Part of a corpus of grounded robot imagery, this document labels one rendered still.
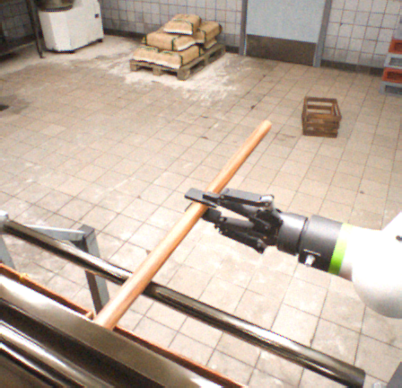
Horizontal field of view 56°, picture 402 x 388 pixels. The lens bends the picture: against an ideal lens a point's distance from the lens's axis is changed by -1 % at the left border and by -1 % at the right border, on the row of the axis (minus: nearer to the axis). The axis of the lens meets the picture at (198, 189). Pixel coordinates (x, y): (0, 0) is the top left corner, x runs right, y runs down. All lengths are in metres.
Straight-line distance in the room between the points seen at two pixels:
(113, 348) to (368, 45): 5.19
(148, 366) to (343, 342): 1.84
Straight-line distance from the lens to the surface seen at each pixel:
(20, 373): 0.33
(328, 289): 2.26
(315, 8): 5.34
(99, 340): 0.29
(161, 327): 2.02
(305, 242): 0.67
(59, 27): 5.96
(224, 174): 0.83
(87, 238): 1.10
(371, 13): 5.28
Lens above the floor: 1.67
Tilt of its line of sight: 36 degrees down
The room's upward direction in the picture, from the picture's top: straight up
